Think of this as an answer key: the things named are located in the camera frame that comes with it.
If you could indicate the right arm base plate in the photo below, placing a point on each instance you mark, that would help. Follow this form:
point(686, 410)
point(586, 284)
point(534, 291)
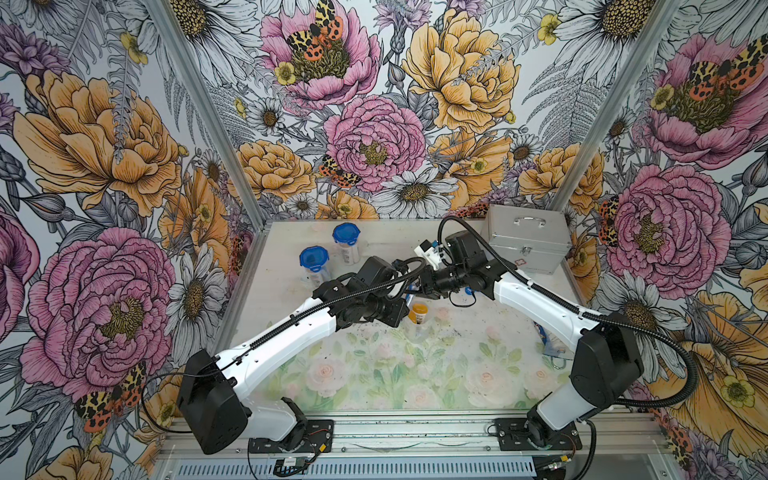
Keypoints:
point(517, 434)

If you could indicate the left aluminium frame post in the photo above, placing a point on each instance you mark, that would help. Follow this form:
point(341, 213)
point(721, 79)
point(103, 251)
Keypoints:
point(182, 55)

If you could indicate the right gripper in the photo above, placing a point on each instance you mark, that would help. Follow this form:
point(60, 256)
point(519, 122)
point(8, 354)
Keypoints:
point(427, 284)

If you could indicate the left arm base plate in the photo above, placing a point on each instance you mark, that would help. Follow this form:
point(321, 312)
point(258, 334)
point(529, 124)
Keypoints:
point(315, 436)

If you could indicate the clear plastic cup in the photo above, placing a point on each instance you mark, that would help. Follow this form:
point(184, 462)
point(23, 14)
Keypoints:
point(419, 333)
point(350, 252)
point(318, 275)

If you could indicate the aluminium front rail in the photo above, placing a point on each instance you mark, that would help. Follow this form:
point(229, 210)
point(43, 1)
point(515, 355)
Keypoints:
point(433, 445)

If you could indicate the right aluminium frame post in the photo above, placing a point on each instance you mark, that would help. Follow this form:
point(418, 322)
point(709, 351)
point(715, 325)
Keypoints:
point(645, 49)

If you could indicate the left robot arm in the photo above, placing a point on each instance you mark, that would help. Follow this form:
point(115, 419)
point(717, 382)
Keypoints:
point(215, 398)

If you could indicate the silver metal case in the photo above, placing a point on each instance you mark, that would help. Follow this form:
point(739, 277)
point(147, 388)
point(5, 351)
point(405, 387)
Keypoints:
point(533, 239)

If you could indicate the white gold tube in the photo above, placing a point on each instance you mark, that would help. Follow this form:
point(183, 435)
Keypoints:
point(418, 313)

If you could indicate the aluminium frame post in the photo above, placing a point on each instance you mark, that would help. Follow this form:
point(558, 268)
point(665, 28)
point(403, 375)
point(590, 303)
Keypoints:
point(645, 49)
point(182, 55)

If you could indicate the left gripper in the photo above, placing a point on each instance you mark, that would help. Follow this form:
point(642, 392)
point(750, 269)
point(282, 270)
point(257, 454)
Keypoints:
point(397, 306)

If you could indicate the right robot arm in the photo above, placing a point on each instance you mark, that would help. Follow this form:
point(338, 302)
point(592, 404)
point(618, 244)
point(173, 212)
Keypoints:
point(606, 357)

